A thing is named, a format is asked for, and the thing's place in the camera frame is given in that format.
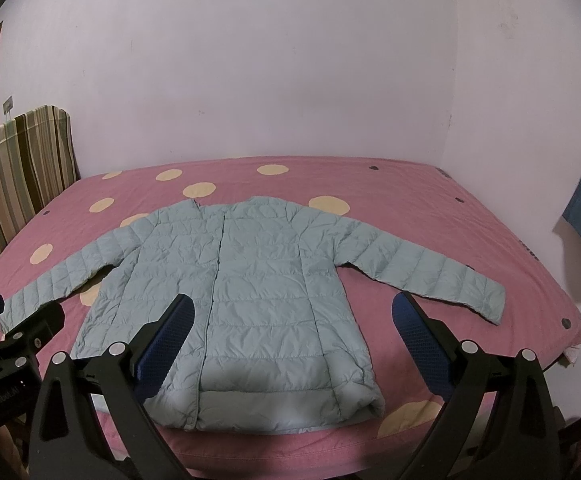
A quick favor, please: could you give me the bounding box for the white cloth beside bed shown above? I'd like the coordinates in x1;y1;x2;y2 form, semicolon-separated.
561;346;580;366

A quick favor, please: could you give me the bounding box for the striped fabric headboard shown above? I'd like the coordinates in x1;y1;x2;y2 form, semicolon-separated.
0;105;80;255

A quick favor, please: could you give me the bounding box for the light blue puffer jacket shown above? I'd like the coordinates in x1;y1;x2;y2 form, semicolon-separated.
0;197;505;434

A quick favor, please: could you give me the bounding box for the pink polka dot bedsheet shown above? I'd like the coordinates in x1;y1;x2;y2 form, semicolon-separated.
0;157;581;479

